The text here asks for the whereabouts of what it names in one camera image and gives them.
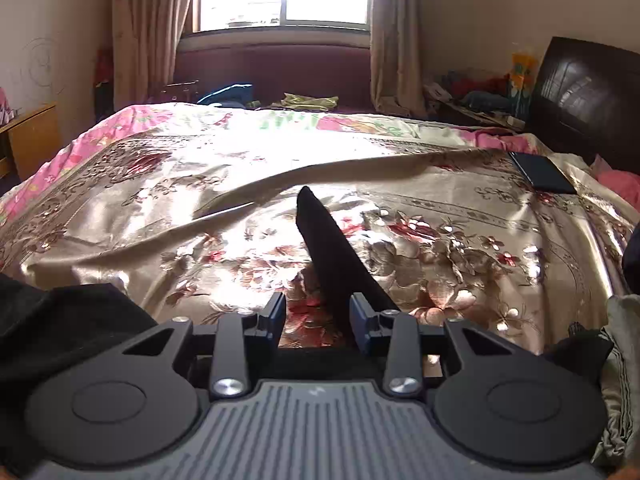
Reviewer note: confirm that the dark red upholstered bench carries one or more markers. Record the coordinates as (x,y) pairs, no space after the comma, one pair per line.
(300,67)

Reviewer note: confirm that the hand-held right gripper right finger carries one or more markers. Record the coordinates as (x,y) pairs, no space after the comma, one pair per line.
(358,325)

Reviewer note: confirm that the grey cloth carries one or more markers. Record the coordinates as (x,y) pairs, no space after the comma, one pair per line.
(622,360)

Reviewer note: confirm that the dark wooden headboard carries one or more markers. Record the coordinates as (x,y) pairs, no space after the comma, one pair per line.
(575,95)

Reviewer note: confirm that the black smartphone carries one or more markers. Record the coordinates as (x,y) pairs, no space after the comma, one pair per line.
(542,172)

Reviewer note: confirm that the cluttered bedside table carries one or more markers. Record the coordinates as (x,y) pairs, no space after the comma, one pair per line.
(475,97)

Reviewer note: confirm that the blue bag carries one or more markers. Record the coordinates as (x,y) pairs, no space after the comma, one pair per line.
(227,94)

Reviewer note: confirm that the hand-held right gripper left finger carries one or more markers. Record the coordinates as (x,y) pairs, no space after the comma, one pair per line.
(274,321)

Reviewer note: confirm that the golden floral satin bedspread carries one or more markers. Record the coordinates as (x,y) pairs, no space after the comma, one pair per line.
(210,220)

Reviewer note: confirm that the pink pillow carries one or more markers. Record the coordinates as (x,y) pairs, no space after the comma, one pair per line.
(620,177)

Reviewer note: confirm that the yellow-green cloth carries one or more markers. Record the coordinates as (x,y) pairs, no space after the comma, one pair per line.
(305,101)

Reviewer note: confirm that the wooden cabinet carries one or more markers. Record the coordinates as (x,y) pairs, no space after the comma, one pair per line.
(32,135)

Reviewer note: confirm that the yellow printed packet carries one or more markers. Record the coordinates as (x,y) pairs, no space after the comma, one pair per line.
(522,80)

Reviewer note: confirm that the black pants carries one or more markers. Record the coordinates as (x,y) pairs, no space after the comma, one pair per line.
(330,255)

